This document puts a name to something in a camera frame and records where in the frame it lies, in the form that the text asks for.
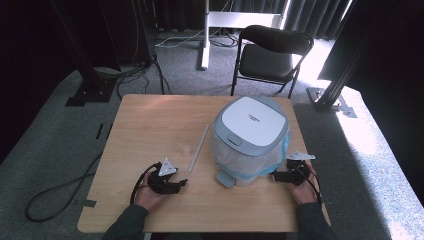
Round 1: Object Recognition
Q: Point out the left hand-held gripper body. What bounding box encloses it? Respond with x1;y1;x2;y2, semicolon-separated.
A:
155;157;179;195

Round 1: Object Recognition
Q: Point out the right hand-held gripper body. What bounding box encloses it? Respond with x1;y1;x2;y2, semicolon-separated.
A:
285;150;316;186

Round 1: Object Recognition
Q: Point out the white straw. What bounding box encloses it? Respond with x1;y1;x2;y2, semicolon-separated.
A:
187;123;211;173

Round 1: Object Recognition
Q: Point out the person's left hand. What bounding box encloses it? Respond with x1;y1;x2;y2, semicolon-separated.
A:
134;180;168;212

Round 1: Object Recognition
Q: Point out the person's right hand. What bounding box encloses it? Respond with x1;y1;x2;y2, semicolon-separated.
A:
288;165;320;205

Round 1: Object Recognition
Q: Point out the clear plastic bin liner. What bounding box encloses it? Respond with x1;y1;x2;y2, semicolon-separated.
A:
211;131;292;183

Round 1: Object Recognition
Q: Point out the black stand with silver base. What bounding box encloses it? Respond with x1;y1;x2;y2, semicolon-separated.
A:
306;0;398;119

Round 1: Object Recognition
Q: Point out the black folding chair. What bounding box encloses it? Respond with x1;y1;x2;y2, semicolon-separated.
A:
230;24;315;100

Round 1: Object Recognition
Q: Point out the black metal stand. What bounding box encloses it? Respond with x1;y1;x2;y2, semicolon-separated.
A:
49;0;118;108

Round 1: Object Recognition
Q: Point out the dark curtain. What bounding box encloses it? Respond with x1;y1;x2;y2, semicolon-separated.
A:
229;0;355;41

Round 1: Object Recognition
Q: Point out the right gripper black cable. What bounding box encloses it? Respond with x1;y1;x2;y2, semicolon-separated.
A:
294;164;323;206

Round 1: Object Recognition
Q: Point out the bundle of black floor cables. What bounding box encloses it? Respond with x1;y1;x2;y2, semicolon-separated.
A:
93;49;174;99

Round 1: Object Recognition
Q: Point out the long black floor cable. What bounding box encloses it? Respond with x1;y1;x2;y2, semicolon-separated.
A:
24;151;104;223

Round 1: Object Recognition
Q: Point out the white floor cable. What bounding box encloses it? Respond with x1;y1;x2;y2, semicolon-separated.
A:
154;28;208;49

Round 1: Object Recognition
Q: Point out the white desk frame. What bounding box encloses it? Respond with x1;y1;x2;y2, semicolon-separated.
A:
199;0;292;71

